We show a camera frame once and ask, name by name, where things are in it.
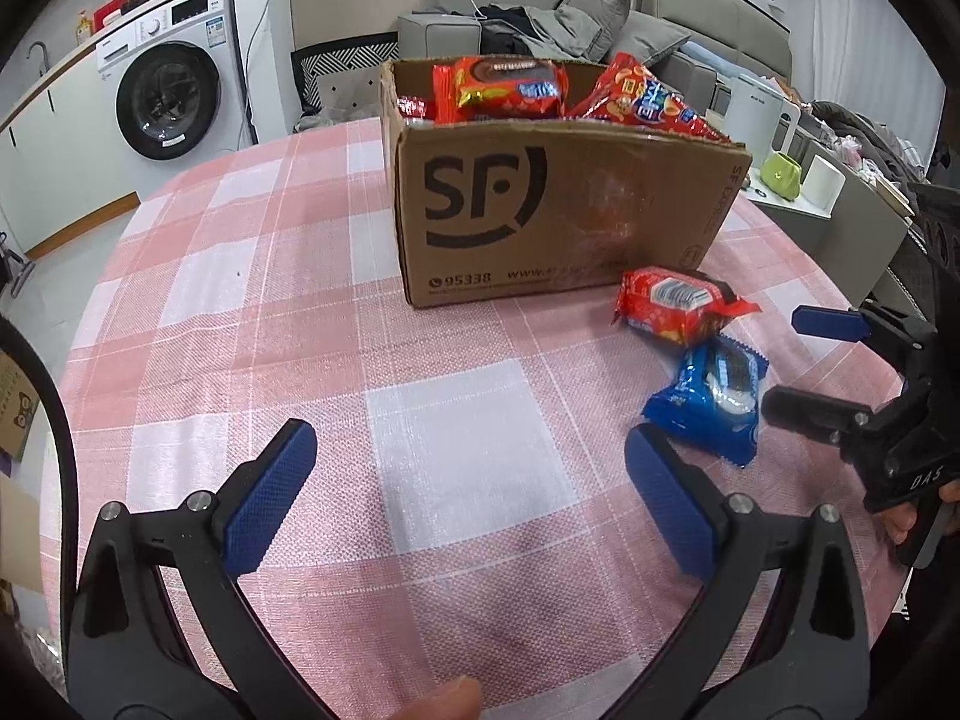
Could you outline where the blue cookie packet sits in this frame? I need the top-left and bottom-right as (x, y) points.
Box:
(641, 336), (770, 468)

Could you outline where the brown cardboard box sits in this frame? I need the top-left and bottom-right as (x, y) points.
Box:
(377, 56), (753, 310)

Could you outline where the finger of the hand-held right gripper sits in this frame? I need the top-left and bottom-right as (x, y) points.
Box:
(791, 304), (871, 342)
(760, 384), (875, 447)

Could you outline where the patterned black chair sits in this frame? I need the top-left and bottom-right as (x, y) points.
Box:
(290, 34), (402, 128)

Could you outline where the white curtain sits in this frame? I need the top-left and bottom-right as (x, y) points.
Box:
(750, 0), (946, 136)

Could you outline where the white electric kettle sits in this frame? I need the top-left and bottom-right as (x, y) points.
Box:
(724, 73), (802, 158)

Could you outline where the white washing machine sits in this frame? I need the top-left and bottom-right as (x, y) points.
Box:
(94, 0), (256, 162)

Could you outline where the grey jacket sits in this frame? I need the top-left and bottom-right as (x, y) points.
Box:
(525, 4), (601, 61)

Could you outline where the green ceramic holder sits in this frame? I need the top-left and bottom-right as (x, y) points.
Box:
(756, 151), (803, 200)

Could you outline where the grey sofa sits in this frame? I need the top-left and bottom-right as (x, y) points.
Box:
(396, 0), (796, 113)

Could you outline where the pile of clothes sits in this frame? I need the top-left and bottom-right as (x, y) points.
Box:
(795, 101), (931, 188)

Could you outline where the person's left hand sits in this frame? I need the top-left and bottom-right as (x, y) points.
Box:
(386, 676), (485, 720)

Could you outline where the red chip packet blue label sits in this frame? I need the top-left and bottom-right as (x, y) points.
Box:
(564, 52), (732, 143)

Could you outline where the printed cardboard box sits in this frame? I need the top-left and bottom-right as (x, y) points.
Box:
(0, 349), (42, 466)

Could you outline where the kitchen counter cabinet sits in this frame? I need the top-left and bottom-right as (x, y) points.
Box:
(0, 41), (140, 256)

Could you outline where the pink plaid tablecloth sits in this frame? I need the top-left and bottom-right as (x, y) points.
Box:
(41, 116), (923, 720)

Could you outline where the red and gold cookie packet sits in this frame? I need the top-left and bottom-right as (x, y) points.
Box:
(431, 55), (569, 126)

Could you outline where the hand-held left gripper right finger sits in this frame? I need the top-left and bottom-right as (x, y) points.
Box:
(611, 424), (875, 720)

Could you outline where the grey pillow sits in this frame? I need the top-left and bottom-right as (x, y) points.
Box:
(551, 0), (632, 65)
(615, 11), (691, 76)

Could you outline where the red sandwich cookie packet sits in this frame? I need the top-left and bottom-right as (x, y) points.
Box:
(611, 265), (762, 347)

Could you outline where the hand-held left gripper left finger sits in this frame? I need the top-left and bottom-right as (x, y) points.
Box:
(66, 418), (338, 720)

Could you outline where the person's right hand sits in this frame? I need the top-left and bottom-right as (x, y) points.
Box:
(879, 508), (922, 547)

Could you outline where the black garment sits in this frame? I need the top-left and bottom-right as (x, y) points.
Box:
(478, 4), (548, 57)

